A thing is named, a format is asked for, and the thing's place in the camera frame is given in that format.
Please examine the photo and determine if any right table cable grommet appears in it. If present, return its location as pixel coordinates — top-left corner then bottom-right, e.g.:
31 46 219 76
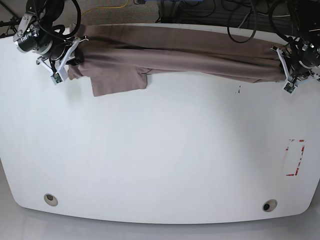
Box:
262 199 278 213

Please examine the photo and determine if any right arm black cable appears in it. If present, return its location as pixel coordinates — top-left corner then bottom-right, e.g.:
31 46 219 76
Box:
42 0 82 43

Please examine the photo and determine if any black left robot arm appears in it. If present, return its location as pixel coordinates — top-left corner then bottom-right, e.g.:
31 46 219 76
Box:
268 0 320 94

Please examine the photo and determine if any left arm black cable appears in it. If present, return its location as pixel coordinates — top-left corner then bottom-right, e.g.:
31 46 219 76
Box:
226 0 293 46

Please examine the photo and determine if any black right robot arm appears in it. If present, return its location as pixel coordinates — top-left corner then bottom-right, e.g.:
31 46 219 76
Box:
13 0 88 85

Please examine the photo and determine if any table cable grommet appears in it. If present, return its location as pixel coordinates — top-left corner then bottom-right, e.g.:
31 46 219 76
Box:
262 199 278 213
44 194 58 207

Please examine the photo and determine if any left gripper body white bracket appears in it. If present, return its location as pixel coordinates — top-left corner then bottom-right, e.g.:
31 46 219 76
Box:
272 45 320 94

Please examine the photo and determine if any mauve brown T-shirt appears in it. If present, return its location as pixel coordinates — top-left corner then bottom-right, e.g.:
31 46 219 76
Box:
68 25 285 97

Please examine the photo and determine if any left table cable grommet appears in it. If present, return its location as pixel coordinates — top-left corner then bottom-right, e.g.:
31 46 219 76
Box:
44 194 58 207

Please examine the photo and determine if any yellow floor cable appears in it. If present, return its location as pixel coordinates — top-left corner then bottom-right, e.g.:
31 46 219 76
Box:
81 0 130 17

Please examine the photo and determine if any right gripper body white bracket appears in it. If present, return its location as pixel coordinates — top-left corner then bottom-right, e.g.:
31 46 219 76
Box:
36 35 89 85

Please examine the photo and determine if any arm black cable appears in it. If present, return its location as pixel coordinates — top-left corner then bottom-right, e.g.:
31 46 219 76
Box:
226 0 293 46
42 0 82 43

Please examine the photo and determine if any red tape rectangle marking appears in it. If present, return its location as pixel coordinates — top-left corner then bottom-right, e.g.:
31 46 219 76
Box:
282 139 306 177

